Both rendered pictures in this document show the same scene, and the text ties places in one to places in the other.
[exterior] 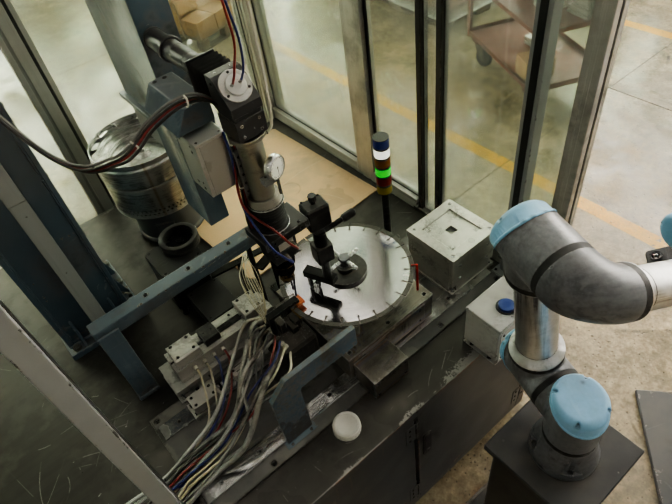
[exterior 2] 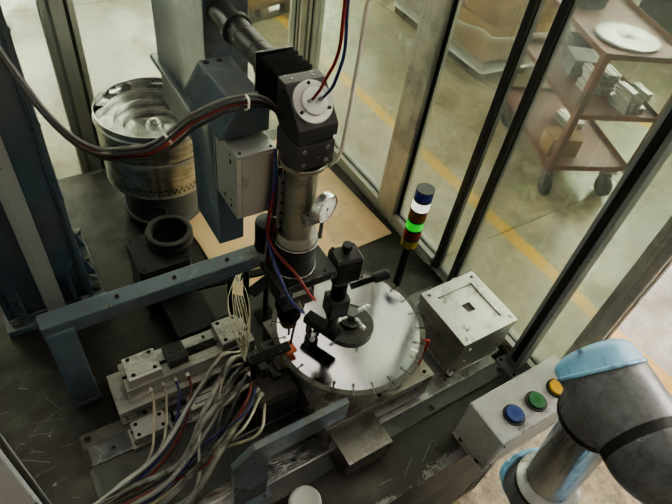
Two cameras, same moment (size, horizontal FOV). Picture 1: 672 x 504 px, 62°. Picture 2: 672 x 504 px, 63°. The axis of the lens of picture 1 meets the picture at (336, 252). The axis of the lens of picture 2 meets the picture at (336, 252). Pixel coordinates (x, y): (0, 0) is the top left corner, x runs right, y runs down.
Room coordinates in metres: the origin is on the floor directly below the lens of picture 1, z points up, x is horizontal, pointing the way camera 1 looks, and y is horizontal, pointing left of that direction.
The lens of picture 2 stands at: (0.23, 0.12, 1.96)
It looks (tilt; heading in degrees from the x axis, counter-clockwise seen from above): 46 degrees down; 354
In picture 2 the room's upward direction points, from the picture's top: 10 degrees clockwise
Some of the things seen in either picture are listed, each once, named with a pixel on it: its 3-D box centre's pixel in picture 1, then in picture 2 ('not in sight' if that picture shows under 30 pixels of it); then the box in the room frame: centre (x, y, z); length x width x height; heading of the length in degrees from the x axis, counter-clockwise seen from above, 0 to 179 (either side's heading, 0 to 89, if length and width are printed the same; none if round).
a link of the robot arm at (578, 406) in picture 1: (574, 411); not in sight; (0.50, -0.43, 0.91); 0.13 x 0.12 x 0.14; 14
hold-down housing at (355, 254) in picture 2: (318, 229); (340, 280); (0.91, 0.03, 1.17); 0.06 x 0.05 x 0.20; 113
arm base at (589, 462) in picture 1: (566, 438); not in sight; (0.50, -0.43, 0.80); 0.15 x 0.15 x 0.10
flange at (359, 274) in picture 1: (345, 267); (349, 322); (0.97, -0.02, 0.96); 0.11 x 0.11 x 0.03
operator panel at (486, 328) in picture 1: (516, 305); (519, 411); (0.85, -0.44, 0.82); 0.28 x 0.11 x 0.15; 122
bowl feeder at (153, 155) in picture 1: (156, 181); (158, 159); (1.52, 0.55, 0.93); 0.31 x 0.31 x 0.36
